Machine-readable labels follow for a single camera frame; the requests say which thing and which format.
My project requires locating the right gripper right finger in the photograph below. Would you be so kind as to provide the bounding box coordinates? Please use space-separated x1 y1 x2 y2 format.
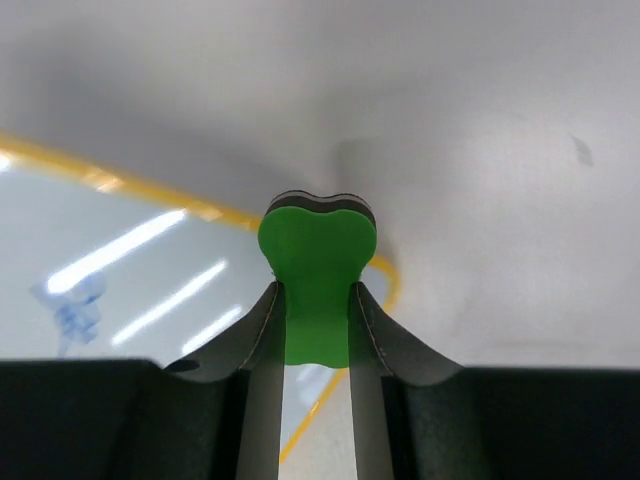
348 283 639 479

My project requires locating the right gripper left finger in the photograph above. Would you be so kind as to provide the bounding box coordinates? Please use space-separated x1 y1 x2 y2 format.
1 282 286 479

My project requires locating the green whiteboard eraser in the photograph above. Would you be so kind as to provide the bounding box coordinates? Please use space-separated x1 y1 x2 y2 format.
258 190 377 369

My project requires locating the yellow framed whiteboard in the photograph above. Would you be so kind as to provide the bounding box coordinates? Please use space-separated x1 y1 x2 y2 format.
1 136 398 455

